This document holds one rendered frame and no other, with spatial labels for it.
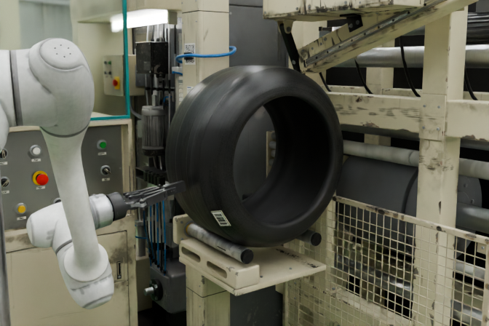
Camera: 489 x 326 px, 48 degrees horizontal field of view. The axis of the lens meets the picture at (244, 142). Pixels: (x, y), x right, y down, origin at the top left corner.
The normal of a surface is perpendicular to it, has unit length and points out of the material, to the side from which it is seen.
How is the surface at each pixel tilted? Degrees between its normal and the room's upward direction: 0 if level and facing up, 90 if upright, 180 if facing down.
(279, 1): 90
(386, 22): 90
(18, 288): 90
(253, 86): 49
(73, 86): 116
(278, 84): 79
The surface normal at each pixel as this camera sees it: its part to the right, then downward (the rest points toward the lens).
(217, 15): 0.58, 0.11
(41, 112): 0.40, 0.78
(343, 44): -0.82, 0.08
